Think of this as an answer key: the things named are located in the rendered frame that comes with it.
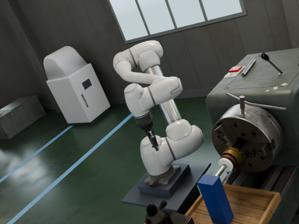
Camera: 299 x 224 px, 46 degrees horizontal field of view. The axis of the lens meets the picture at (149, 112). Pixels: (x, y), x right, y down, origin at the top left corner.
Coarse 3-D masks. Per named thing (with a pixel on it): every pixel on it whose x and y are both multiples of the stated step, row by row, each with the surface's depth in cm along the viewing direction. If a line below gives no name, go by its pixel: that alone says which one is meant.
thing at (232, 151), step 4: (228, 148) 158; (232, 148) 157; (236, 148) 159; (224, 152) 157; (228, 152) 156; (232, 152) 156; (236, 152) 156; (224, 156) 155; (228, 156) 154; (232, 156) 155; (236, 156) 155; (240, 156) 156; (232, 160) 153; (236, 160) 155; (240, 160) 157; (236, 164) 156
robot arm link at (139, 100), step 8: (128, 88) 169; (136, 88) 168; (144, 88) 173; (128, 96) 168; (136, 96) 168; (144, 96) 169; (128, 104) 172; (136, 104) 170; (144, 104) 170; (152, 104) 172; (136, 112) 173; (144, 112) 174
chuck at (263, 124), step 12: (228, 120) 161; (240, 120) 157; (252, 120) 155; (264, 120) 156; (240, 132) 161; (252, 132) 157; (264, 132) 153; (276, 132) 157; (216, 144) 174; (240, 144) 171; (276, 144) 156; (264, 156) 159; (240, 168) 173; (252, 168) 168; (264, 168) 163
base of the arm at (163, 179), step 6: (174, 168) 217; (180, 168) 219; (162, 174) 211; (168, 174) 212; (174, 174) 215; (150, 180) 216; (156, 180) 212; (162, 180) 211; (168, 180) 210; (150, 186) 212
